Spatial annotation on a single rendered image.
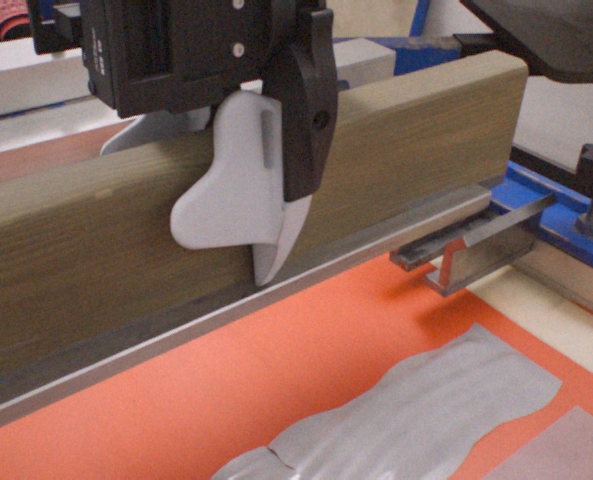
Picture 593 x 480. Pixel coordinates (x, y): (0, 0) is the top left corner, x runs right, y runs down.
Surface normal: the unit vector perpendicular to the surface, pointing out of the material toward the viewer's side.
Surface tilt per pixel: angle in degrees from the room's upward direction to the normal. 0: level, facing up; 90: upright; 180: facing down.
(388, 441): 33
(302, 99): 98
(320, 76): 74
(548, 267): 90
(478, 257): 90
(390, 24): 79
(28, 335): 90
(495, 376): 27
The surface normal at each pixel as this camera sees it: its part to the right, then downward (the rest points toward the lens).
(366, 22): -0.76, 0.16
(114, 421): 0.04, -0.83
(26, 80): 0.62, 0.46
